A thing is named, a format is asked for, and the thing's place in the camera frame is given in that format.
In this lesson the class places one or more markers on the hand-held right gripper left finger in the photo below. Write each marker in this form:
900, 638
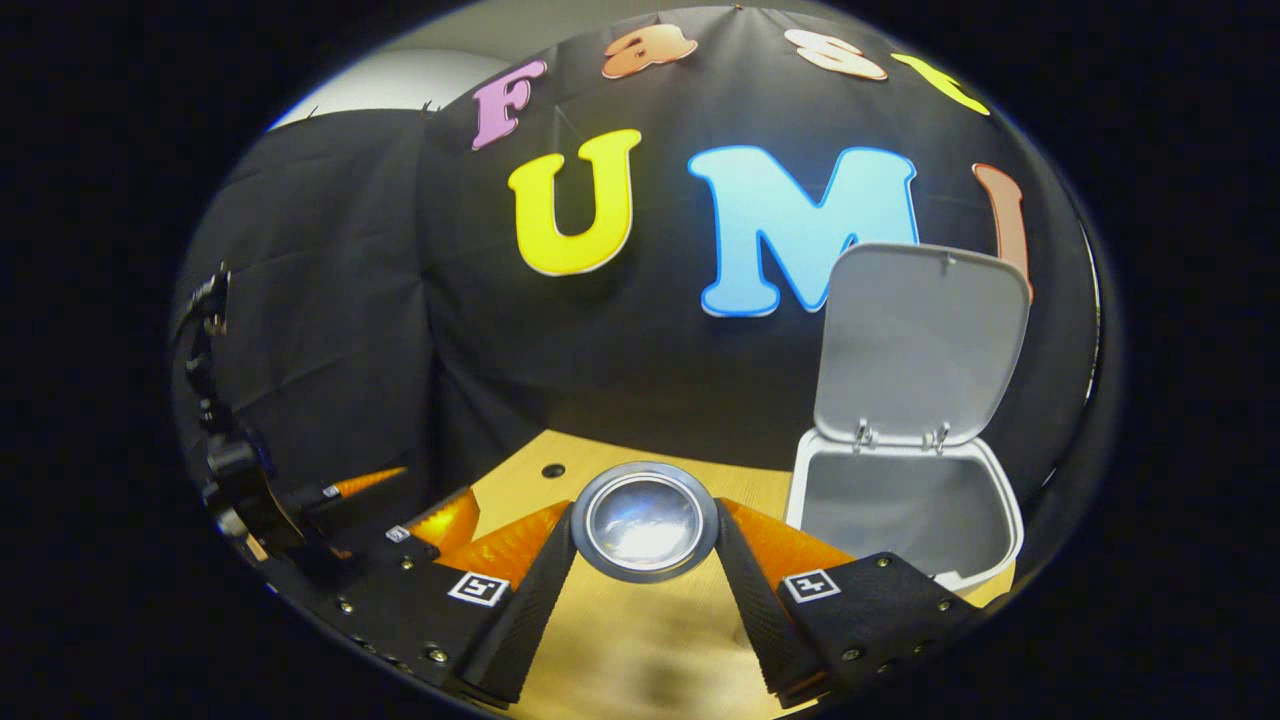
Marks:
540, 610

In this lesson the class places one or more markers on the wooden desktop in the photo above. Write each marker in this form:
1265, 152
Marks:
640, 650

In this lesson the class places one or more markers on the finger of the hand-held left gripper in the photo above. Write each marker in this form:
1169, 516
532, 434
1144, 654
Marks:
445, 525
350, 488

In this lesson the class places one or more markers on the white desktop garbage bin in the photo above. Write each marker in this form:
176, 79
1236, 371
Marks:
920, 340

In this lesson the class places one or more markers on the silver pop can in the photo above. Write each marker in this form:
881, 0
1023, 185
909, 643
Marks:
645, 520

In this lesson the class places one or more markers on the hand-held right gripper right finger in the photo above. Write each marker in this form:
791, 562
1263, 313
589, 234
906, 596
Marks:
755, 610

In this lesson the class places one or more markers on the black backdrop cloth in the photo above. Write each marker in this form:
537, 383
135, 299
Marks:
350, 300

